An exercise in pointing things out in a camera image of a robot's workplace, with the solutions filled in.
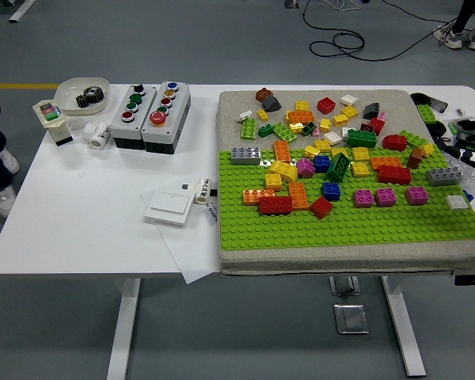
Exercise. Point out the small yellow brick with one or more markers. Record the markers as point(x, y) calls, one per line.
point(295, 127)
point(312, 152)
point(337, 150)
point(262, 115)
point(428, 149)
point(325, 125)
point(322, 145)
point(340, 120)

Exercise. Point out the small black square chip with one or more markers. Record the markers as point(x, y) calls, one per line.
point(185, 185)

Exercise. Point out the dark red brick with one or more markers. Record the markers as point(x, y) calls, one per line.
point(366, 128)

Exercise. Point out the white pipe tee fitting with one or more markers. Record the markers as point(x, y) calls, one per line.
point(99, 138)

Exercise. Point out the red two-by-two brick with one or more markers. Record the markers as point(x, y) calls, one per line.
point(321, 207)
point(326, 105)
point(378, 125)

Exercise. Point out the red two-by-four brick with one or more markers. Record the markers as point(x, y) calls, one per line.
point(276, 206)
point(394, 175)

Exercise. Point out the black box device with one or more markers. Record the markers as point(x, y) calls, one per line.
point(469, 138)

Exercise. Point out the grey four-button control box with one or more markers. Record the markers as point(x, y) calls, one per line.
point(136, 124)

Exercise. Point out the small pink brick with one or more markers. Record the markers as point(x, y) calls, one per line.
point(381, 115)
point(316, 133)

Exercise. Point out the brown-orange brick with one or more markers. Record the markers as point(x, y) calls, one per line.
point(415, 158)

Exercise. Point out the beige red-green switch unit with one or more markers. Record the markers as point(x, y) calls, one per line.
point(51, 112)

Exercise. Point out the red curved brick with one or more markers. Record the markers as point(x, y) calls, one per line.
point(395, 142)

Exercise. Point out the black table control panel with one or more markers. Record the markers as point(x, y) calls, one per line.
point(473, 280)

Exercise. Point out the brown two-by-two brick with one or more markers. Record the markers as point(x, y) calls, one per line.
point(264, 94)

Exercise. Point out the black rectangular device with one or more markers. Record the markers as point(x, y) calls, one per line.
point(438, 105)

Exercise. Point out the small dark green brick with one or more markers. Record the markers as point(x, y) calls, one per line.
point(308, 128)

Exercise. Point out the blue two-by-two brick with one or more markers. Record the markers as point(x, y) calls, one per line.
point(331, 192)
point(321, 164)

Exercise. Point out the white desk foot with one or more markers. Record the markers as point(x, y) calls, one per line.
point(21, 11)

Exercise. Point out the white labelled tube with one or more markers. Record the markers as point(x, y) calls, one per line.
point(203, 190)

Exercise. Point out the yellow two-by-two brick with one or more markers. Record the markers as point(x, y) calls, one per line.
point(302, 105)
point(361, 153)
point(273, 181)
point(349, 112)
point(361, 169)

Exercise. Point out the grey emergency-stop control box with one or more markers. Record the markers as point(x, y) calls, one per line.
point(174, 115)

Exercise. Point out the yellow curved brick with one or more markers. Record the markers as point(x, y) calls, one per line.
point(283, 171)

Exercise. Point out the dark grey slope brick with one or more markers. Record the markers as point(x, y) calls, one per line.
point(271, 103)
point(371, 111)

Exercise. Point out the metal floor socket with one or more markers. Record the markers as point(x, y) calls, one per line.
point(344, 286)

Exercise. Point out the dark green two-by-four brick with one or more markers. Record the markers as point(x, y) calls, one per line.
point(362, 139)

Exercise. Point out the white table leg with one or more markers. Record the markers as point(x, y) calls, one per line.
point(122, 336)
point(403, 328)

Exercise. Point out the small blue-green piece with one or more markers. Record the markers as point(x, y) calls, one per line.
point(468, 195)

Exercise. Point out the pink two-by-two brick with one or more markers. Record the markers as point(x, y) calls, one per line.
point(386, 197)
point(416, 196)
point(363, 198)
point(305, 168)

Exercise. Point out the small green plastic piece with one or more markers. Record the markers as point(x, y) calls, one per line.
point(452, 127)

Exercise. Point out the white plastic bowl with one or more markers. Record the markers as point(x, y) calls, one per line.
point(69, 93)

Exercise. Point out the small white plate brick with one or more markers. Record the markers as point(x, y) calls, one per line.
point(244, 115)

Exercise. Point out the dark metal gear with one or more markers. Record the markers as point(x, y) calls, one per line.
point(96, 93)
point(85, 101)

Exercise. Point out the orange two-by-four brick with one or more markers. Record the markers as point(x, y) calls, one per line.
point(301, 116)
point(384, 161)
point(299, 194)
point(255, 196)
point(282, 151)

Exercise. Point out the metal floor box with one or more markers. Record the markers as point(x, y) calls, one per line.
point(351, 318)

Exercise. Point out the grey two-by-four brick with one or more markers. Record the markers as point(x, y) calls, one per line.
point(245, 156)
point(443, 177)

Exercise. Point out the green studded baseplate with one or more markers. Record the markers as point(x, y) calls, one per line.
point(261, 233)

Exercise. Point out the small brass screw part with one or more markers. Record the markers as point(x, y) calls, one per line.
point(459, 111)

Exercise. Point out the white wall switch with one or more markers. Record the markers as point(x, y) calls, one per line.
point(168, 206)

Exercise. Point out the black round part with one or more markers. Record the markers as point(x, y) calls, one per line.
point(439, 128)

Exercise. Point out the lime two-by-four brick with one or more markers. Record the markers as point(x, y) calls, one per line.
point(248, 129)
point(426, 113)
point(283, 132)
point(415, 138)

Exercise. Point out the white square plate brick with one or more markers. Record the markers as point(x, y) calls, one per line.
point(332, 137)
point(458, 202)
point(349, 100)

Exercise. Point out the white paper sheet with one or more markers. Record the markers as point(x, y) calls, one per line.
point(190, 253)

